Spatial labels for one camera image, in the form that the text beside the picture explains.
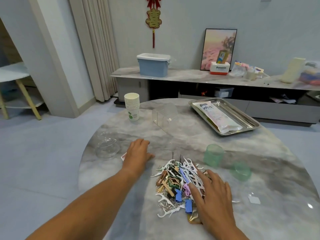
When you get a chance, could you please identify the person's left hand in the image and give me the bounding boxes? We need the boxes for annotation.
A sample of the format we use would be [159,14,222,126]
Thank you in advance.
[121,138,155,175]

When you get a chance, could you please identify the person's right hand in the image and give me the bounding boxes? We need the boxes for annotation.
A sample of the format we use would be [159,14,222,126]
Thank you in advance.
[187,170,235,238]

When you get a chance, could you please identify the clear round plastic bowl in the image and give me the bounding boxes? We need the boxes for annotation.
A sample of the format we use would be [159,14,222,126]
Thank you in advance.
[95,137,122,158]

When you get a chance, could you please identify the pile of floss picks and clips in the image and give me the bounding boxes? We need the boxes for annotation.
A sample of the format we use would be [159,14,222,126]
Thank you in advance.
[150,156,211,224]

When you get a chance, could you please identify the clear ribbed organizer box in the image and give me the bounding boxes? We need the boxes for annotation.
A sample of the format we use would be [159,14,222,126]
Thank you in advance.
[151,103,180,130]

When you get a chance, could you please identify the group of white paper cups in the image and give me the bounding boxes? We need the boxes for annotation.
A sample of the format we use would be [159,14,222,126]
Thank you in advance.
[124,92,141,121]

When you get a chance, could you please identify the translucent green plastic cup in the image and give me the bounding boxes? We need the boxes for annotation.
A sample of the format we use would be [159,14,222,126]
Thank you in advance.
[203,143,226,167]

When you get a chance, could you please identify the clear printed plastic bag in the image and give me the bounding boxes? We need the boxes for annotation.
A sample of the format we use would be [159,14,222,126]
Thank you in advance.
[198,101,243,134]

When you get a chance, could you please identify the metal tray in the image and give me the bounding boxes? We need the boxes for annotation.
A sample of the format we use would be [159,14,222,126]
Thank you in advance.
[189,98,261,136]

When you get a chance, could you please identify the person's left forearm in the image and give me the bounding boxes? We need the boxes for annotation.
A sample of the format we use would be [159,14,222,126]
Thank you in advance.
[27,167,138,240]

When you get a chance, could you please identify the pale green plastic lid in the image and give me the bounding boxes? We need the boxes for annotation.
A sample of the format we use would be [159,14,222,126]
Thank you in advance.
[231,161,252,181]

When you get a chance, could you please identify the blue storage box white lid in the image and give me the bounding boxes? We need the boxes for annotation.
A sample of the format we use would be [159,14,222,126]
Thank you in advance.
[136,53,172,78]

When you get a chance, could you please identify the grey cabinet with marble top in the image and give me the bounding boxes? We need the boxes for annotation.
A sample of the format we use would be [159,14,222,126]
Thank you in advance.
[111,66,320,125]

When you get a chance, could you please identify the white box in cabinet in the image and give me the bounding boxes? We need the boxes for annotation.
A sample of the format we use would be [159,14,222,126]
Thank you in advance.
[214,87,235,98]

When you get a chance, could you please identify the beige curtain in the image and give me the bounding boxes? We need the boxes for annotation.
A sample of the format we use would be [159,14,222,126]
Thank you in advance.
[67,0,121,103]

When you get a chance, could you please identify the white and red small box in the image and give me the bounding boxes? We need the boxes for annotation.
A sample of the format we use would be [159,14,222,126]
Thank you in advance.
[209,61,231,76]

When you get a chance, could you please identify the loose papers in cabinet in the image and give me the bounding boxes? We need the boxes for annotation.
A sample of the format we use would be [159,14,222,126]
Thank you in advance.
[270,96,297,104]

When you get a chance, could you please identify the small colourful box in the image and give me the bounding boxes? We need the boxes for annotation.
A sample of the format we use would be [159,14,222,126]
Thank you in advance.
[216,50,230,64]

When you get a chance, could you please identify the clear bag of snacks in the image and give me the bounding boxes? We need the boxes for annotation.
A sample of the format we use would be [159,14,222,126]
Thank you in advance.
[230,62,248,78]

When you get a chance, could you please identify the framed pink picture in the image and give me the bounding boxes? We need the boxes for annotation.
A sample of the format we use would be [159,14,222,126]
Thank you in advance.
[200,28,238,71]

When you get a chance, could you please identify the cream paper roll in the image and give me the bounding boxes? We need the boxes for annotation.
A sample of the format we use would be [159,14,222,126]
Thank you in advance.
[279,57,307,84]

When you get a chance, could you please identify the clear storage box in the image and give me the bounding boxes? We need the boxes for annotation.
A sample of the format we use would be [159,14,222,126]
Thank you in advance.
[299,61,320,86]

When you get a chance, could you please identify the red gold wall hanging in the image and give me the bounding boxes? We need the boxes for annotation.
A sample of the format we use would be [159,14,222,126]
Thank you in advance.
[145,0,163,49]

